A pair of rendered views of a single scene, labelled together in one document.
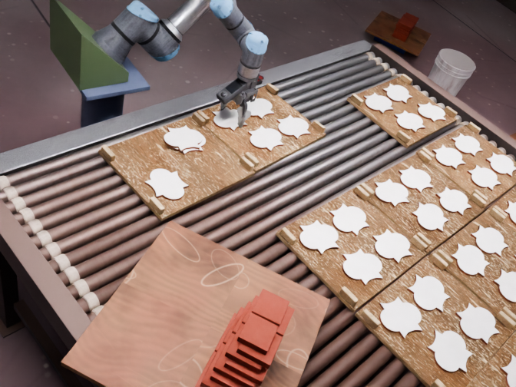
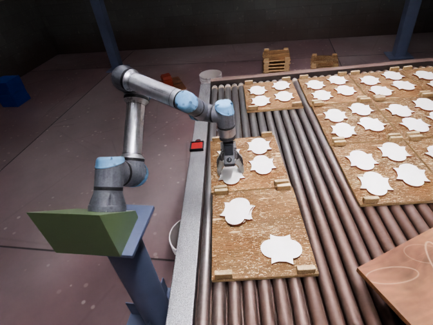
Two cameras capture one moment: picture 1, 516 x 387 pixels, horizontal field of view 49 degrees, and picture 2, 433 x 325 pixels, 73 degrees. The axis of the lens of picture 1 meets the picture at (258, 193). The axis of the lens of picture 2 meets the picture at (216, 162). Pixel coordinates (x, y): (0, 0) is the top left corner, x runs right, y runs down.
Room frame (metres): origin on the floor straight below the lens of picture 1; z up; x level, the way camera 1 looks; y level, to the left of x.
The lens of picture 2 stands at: (0.82, 0.73, 1.83)
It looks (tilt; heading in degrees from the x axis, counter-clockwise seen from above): 38 degrees down; 332
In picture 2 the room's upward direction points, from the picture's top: 8 degrees counter-clockwise
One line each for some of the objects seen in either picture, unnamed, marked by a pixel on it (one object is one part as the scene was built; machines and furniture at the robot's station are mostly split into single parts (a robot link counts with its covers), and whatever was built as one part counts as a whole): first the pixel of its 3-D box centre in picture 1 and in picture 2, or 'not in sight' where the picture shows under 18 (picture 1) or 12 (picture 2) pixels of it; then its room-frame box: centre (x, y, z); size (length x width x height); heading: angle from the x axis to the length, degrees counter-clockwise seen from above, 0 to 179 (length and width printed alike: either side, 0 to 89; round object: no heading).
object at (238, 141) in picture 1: (261, 125); (245, 161); (1.76, 0.08, 0.93); 0.41 x 0.35 x 0.02; 149
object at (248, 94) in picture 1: (244, 87); (228, 146); (1.74, 0.18, 1.08); 0.09 x 0.08 x 0.12; 149
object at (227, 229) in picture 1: (315, 183); (311, 162); (1.58, -0.19, 0.90); 1.95 x 0.05 x 0.05; 147
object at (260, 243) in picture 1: (335, 200); (332, 160); (1.52, -0.27, 0.90); 1.95 x 0.05 x 0.05; 147
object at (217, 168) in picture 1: (179, 163); (257, 228); (1.40, 0.29, 0.93); 0.41 x 0.35 x 0.02; 148
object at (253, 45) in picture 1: (254, 49); (224, 114); (1.74, 0.18, 1.24); 0.09 x 0.08 x 0.11; 34
